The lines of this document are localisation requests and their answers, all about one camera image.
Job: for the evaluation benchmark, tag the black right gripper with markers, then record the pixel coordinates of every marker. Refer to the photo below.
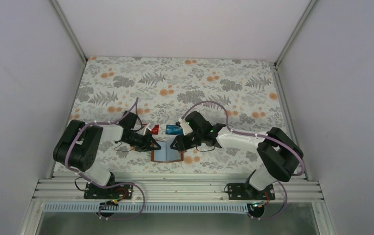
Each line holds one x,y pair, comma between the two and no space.
186,140

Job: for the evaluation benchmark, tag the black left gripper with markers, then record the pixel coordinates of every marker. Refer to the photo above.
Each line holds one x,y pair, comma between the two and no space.
142,141

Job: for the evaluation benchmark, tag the red VIP credit card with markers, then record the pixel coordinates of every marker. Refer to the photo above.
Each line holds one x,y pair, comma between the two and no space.
155,130

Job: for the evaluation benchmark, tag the brown leather card holder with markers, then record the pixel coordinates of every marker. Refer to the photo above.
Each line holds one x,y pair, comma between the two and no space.
165,154

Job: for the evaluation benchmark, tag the blue credit card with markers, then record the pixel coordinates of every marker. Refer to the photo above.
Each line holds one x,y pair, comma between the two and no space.
173,130

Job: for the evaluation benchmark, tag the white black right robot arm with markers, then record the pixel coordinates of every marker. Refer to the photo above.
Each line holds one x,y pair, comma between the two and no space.
279,154

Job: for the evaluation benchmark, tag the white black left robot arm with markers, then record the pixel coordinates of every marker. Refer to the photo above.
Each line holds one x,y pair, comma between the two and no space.
78,146

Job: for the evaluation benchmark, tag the floral patterned table mat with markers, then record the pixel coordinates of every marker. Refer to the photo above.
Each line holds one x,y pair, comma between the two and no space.
242,92

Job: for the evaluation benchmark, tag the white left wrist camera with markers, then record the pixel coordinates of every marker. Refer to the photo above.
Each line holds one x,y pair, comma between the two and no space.
146,128

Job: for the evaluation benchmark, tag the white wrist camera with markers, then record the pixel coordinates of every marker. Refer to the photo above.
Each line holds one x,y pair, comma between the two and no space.
184,125
146,128

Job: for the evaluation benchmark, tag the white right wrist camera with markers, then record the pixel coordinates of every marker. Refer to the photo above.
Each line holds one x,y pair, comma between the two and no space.
184,125

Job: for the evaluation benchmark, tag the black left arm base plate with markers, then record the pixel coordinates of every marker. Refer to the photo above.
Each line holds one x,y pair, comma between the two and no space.
120,192

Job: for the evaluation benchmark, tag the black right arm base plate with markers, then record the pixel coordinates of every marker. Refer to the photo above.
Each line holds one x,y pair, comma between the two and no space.
241,192

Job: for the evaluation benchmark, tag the grey slotted cable duct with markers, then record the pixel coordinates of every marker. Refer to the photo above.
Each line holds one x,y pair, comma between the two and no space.
128,207

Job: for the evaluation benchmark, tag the aluminium rail frame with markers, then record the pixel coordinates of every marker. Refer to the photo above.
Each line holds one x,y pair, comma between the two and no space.
176,188

